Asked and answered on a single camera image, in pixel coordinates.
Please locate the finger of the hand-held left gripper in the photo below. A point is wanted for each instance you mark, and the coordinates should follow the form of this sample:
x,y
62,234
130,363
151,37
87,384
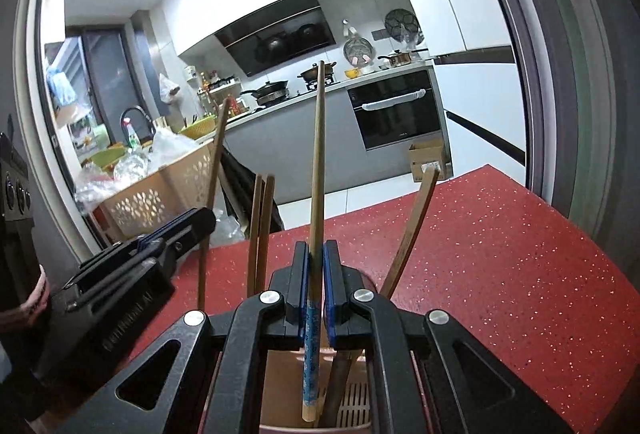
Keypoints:
x,y
157,230
187,236

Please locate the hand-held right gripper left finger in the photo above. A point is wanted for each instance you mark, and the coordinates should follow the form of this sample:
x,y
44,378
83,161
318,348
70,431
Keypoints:
x,y
301,304

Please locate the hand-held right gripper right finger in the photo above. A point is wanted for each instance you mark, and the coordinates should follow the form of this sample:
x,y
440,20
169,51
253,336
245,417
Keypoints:
x,y
330,294

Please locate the beige plastic utensil holder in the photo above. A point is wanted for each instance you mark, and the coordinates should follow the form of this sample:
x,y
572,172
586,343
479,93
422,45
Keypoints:
x,y
280,389

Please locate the blue patterned wooden chopstick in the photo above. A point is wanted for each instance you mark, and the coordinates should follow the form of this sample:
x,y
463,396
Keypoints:
x,y
317,163

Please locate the person's left hand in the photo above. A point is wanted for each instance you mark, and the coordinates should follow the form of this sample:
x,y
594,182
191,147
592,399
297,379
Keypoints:
x,y
39,299

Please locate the beige flower-cutout storage cart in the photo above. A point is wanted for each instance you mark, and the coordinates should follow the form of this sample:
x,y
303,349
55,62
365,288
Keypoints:
x,y
150,199

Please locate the clear plastic bags pile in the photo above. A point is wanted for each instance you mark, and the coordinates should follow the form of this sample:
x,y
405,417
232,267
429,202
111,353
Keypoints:
x,y
130,168

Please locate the green plastic basin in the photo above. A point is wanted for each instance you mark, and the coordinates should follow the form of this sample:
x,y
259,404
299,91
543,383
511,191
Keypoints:
x,y
102,158

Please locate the dish soap bottle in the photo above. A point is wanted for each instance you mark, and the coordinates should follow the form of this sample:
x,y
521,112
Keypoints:
x,y
132,136

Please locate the green colander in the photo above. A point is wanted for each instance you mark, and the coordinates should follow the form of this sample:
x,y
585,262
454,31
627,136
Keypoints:
x,y
197,128

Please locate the black kitchen faucet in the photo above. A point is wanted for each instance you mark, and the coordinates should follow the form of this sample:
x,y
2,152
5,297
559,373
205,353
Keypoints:
x,y
131,111

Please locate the white hanging plastic bag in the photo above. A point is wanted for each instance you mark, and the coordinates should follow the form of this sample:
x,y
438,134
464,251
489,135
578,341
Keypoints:
x,y
169,89

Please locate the grey kitchen counter cabinet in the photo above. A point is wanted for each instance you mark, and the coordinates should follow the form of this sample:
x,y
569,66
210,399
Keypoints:
x,y
300,148

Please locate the condiment bottle rack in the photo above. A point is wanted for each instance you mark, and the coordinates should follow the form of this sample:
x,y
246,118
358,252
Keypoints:
x,y
217,88

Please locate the cardboard box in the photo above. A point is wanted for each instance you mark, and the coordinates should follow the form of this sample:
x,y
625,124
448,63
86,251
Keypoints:
x,y
425,161

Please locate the black wok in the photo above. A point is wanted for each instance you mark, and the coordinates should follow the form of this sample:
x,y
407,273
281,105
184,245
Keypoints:
x,y
267,92

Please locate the black built-in oven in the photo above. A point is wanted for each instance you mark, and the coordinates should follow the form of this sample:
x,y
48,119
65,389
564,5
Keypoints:
x,y
395,113

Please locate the dark cooking pot with lid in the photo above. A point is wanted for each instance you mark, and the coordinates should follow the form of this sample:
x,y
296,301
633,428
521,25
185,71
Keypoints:
x,y
330,72

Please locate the black range hood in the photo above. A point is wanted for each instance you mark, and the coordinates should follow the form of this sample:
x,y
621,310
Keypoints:
x,y
275,33

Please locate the yellow bowl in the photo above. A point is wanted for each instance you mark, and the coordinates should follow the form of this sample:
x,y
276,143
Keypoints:
x,y
352,73

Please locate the round silver steamer rack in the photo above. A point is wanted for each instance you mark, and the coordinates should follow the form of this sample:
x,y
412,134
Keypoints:
x,y
357,51

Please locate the small steel saucepan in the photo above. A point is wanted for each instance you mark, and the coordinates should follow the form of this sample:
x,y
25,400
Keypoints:
x,y
400,58

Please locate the round dark hanging trivet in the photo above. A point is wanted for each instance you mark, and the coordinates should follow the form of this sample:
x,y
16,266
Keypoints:
x,y
402,27

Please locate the white refrigerator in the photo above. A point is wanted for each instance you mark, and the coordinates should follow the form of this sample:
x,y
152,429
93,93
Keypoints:
x,y
475,13

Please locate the grey sliding door frame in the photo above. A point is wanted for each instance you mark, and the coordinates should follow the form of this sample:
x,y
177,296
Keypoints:
x,y
525,63

